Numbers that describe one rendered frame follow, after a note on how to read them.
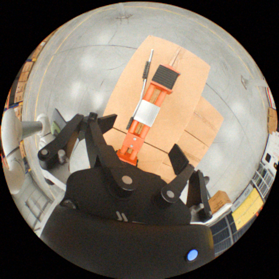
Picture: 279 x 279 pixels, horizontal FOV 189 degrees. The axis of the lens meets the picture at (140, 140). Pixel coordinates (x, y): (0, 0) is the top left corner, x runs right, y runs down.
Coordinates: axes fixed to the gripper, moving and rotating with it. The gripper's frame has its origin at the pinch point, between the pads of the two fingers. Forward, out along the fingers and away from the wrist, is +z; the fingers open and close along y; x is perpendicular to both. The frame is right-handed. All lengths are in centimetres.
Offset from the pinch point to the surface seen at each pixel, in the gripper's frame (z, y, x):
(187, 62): 27.6, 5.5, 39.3
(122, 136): 27.6, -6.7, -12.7
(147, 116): 12.6, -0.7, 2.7
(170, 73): 11.8, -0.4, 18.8
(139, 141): 12.7, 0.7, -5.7
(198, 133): 68, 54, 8
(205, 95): 122, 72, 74
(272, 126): 63, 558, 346
